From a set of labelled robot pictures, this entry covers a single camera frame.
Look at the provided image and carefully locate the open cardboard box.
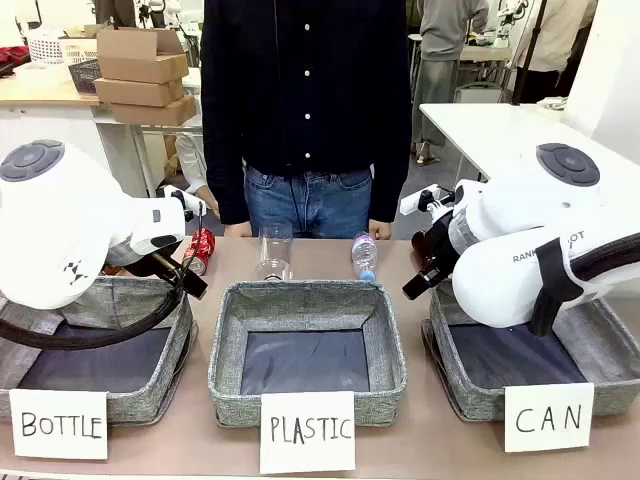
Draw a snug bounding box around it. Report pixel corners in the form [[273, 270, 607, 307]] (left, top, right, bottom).
[[96, 26, 191, 85]]

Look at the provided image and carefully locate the white paper label CAN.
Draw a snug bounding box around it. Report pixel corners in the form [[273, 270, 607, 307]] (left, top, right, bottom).
[[503, 381, 596, 454]]

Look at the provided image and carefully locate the person in dark shirt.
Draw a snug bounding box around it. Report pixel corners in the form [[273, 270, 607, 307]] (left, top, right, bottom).
[[199, 0, 414, 240]]

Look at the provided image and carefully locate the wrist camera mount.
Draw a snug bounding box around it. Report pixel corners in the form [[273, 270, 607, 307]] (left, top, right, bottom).
[[399, 184, 457, 217], [162, 184, 207, 222]]

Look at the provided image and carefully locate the person left hand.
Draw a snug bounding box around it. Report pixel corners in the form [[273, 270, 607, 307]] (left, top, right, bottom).
[[368, 219, 395, 242]]

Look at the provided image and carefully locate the wood-top white cabinet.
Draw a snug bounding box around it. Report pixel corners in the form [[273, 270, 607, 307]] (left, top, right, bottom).
[[0, 62, 151, 201]]

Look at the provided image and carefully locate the white paper label BOTTLE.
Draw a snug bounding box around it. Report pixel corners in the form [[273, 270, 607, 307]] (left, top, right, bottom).
[[8, 388, 110, 461]]

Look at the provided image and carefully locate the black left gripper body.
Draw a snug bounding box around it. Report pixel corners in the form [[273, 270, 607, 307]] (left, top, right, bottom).
[[149, 249, 209, 302]]

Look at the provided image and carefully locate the small pink-label water bottle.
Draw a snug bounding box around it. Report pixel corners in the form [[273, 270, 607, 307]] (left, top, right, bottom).
[[350, 231, 379, 282]]

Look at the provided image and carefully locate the black cable strap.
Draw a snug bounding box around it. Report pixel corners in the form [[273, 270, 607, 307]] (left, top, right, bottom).
[[529, 237, 587, 337]]

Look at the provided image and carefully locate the flat closed cardboard box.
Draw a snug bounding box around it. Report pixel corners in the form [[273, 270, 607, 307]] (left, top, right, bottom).
[[110, 94, 198, 127], [93, 76, 187, 109]]

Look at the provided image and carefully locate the background person grey top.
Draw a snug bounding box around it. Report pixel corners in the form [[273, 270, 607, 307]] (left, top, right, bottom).
[[410, 0, 491, 166]]

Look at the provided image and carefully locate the large white table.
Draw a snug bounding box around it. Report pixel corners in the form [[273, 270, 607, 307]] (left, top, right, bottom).
[[418, 101, 640, 211]]

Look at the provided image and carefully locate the white plastic crate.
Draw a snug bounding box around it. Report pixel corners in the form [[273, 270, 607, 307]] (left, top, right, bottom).
[[59, 37, 99, 67]]

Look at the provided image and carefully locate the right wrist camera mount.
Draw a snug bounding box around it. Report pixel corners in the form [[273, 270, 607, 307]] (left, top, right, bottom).
[[399, 184, 457, 217]]

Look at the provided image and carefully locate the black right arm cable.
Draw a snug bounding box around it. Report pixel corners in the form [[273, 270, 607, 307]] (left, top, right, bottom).
[[569, 233, 640, 287]]

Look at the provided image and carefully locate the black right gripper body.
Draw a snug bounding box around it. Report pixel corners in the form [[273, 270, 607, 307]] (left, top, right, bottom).
[[423, 213, 462, 282]]

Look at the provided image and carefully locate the grey fabric basket can label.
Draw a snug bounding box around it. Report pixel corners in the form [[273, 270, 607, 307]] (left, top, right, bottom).
[[421, 277, 640, 422]]

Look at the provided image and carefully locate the white desk with legs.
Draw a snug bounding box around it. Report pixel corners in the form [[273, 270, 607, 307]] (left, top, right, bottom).
[[93, 67, 204, 199]]

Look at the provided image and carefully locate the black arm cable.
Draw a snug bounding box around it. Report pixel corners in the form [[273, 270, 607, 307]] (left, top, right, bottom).
[[569, 233, 640, 287], [0, 285, 194, 351]]

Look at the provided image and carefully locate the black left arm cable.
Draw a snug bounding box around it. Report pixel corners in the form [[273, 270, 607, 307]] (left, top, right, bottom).
[[0, 285, 194, 351]]

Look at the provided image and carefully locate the person left forearm dark sleeve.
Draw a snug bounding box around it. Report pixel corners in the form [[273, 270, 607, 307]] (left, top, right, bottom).
[[368, 144, 414, 224]]

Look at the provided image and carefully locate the black mesh basket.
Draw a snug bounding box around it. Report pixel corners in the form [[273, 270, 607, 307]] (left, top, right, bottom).
[[67, 58, 102, 95]]

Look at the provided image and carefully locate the person right forearm dark sleeve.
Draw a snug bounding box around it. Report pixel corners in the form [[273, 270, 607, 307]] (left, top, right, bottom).
[[201, 144, 251, 227]]

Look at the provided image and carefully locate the large clear plastic bottle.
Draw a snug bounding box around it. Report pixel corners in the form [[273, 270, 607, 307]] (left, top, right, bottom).
[[255, 222, 295, 282]]

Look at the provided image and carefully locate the grey fabric basket bottle label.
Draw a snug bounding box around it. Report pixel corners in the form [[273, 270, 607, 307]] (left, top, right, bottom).
[[0, 274, 199, 427]]

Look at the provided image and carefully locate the grey fabric basket plastic label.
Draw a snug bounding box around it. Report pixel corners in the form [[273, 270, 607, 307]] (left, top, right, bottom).
[[207, 279, 409, 429]]

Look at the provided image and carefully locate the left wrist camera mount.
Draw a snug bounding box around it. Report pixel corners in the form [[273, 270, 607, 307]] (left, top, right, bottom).
[[162, 184, 207, 222]]

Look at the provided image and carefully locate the black tripod pole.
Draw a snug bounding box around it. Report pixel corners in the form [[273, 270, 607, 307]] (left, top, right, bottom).
[[510, 0, 547, 107]]

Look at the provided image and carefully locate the white plastic laundry basket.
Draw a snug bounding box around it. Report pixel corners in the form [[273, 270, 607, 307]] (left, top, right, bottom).
[[26, 28, 69, 65]]

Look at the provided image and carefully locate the background person white top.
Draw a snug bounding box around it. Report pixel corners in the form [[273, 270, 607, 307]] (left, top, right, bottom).
[[513, 0, 599, 104]]

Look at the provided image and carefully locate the crushed red can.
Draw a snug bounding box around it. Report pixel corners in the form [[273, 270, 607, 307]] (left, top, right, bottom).
[[181, 227, 218, 277]]

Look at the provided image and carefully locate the red cloth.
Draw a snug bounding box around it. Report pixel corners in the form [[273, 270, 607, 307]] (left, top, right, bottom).
[[0, 45, 32, 77]]

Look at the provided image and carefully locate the white paper label PLASTIC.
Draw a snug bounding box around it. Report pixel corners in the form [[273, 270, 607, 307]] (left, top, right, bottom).
[[258, 390, 357, 476]]

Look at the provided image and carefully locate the seated person white shirt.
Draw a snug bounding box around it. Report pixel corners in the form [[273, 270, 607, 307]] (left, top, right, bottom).
[[174, 131, 222, 221]]

